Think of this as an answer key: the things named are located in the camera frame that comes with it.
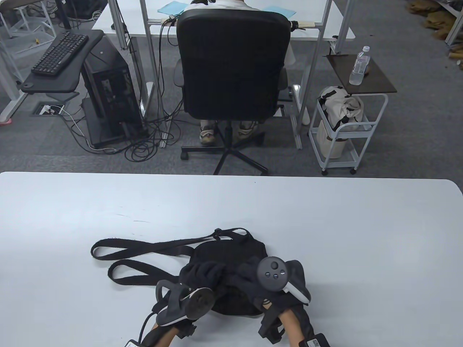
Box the white desk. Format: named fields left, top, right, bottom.
left=92, top=0, right=356, bottom=41

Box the aluminium profile frame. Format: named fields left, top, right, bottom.
left=108, top=0, right=355, bottom=149

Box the floor outlet box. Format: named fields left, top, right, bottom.
left=32, top=102, right=68, bottom=116

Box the black office chair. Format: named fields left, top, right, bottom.
left=173, top=9, right=293, bottom=176

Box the white wire rack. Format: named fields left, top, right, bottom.
left=0, top=0, right=58, bottom=55

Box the tangle of black cables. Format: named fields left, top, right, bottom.
left=58, top=16, right=192, bottom=163

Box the person's left hand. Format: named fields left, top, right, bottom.
left=152, top=262, right=233, bottom=329

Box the brown side table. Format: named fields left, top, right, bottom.
left=327, top=54, right=398, bottom=95

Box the black shoulder strap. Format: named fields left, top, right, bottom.
left=90, top=233, right=217, bottom=261
left=108, top=260, right=185, bottom=286

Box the clear plastic water bottle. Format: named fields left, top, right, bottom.
left=349, top=46, right=371, bottom=86

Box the beige bag with black straps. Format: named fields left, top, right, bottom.
left=317, top=86, right=365, bottom=159

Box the black keyboard tray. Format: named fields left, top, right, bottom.
left=20, top=29, right=105, bottom=95

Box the white storage shelf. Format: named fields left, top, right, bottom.
left=436, top=0, right=463, bottom=46

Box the grey VR controller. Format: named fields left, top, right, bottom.
left=257, top=256, right=311, bottom=304
left=156, top=280, right=214, bottom=327

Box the person's left forearm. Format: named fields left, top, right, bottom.
left=150, top=322, right=181, bottom=347

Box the pile of brown cardboard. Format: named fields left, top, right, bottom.
left=405, top=0, right=463, bottom=69

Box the white rolling cart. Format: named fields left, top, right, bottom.
left=308, top=93, right=389, bottom=176

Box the white desk leg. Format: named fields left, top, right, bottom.
left=0, top=54, right=29, bottom=123

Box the person's right forearm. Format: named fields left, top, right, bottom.
left=277, top=307, right=317, bottom=347

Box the black keyboard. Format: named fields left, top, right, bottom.
left=31, top=31, right=89, bottom=77

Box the black fabric backpack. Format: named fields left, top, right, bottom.
left=179, top=228, right=268, bottom=317

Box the black computer tower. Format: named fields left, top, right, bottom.
left=80, top=36, right=146, bottom=147

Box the person's right hand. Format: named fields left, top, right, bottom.
left=228, top=260, right=303, bottom=319

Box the blue paper sheet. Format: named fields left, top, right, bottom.
left=262, top=5, right=297, bottom=18
left=158, top=1, right=192, bottom=16

